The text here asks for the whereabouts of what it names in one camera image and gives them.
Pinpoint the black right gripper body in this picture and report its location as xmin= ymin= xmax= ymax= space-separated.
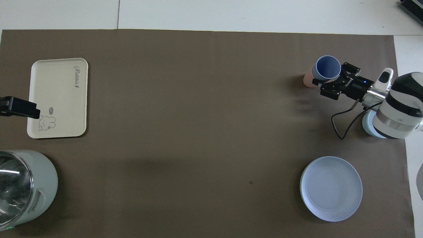
xmin=344 ymin=74 xmax=375 ymax=101

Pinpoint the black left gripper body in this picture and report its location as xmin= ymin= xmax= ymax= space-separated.
xmin=0 ymin=97 xmax=13 ymax=117

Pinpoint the blue plastic cup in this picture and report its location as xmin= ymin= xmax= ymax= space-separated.
xmin=312 ymin=55 xmax=341 ymax=81

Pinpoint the pink plastic cup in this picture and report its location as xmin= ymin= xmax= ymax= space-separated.
xmin=303 ymin=68 xmax=320 ymax=88

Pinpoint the cream rabbit print tray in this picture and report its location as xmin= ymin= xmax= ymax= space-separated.
xmin=27 ymin=58 xmax=89 ymax=139

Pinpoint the light blue bowl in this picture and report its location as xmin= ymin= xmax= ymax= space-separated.
xmin=362 ymin=110 xmax=387 ymax=139

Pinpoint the mint green electric pot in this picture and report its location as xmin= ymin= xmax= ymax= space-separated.
xmin=0 ymin=150 xmax=59 ymax=232

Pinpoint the glass pot lid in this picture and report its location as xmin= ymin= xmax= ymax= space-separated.
xmin=0 ymin=152 xmax=34 ymax=228

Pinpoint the dark grey ridged device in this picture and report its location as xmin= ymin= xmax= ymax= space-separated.
xmin=398 ymin=0 xmax=423 ymax=18

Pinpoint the lavender blue plate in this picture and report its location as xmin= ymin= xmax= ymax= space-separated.
xmin=300 ymin=156 xmax=363 ymax=222

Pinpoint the brown table mat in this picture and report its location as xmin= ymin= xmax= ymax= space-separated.
xmin=0 ymin=29 xmax=416 ymax=238

